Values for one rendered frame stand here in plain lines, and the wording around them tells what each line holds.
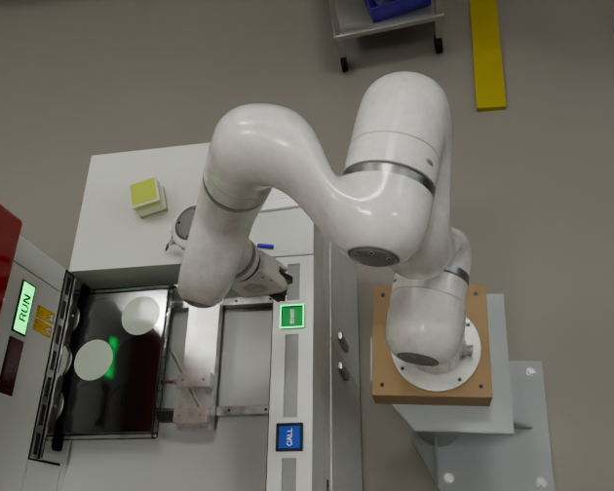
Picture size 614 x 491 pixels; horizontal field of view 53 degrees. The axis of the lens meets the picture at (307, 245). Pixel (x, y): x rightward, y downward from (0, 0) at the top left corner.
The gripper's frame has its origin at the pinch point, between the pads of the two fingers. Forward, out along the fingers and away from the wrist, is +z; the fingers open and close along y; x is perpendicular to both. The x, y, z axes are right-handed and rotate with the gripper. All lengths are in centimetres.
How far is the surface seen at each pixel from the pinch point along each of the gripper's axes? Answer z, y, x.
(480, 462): 117, 19, -21
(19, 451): -2, -59, -29
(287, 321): 14.5, -4.4, -1.3
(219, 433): 24.6, -26.0, -22.5
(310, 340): 15.9, 0.5, -5.7
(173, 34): 90, -111, 195
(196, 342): 17.6, -30.1, -2.2
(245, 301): 22.8, -20.3, 8.8
